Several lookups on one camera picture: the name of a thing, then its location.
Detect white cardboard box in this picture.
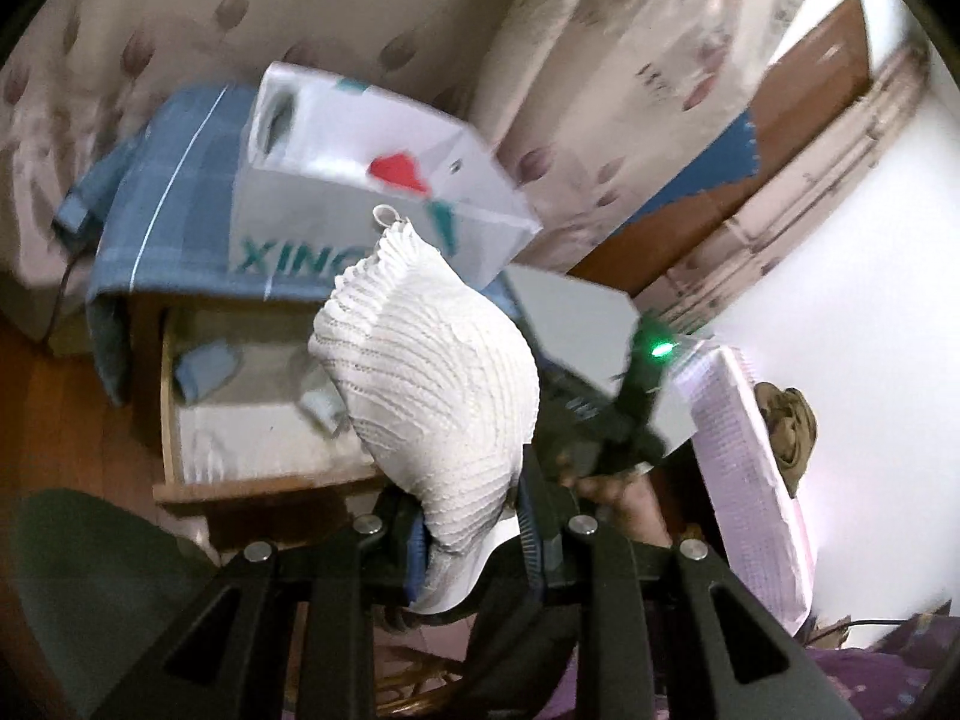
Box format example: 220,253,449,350
229,61,542,290

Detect white grey garment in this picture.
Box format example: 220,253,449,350
251,82,297,166

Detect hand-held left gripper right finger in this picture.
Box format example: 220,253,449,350
517,450,863,720

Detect blue foam mat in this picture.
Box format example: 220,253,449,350
622,112,766,226

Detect tan hat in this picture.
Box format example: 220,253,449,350
754,381,818,500

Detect purple cloth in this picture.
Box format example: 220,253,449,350
810,615,953,720

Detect wooden drawer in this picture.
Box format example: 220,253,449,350
154,300,391,518

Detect white knitted underwear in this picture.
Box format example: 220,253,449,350
307,204,542,612

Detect pink checked paper pad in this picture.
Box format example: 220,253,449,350
671,345,815,635

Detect blue checked cloth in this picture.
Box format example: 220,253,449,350
52,82,361,410

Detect person's right hand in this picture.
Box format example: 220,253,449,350
559,467,650,515

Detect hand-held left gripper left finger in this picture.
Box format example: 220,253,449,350
90,495,436,720

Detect leaf print curtain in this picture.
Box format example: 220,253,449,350
0,0,758,331

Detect person's green trouser leg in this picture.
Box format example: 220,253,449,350
11,487,218,720

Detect light blue cloth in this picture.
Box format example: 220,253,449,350
300,386,350,436
174,341,241,400

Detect rattan furniture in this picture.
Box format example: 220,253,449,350
371,652,481,720

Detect person's right forearm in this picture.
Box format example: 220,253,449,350
600,491,676,550

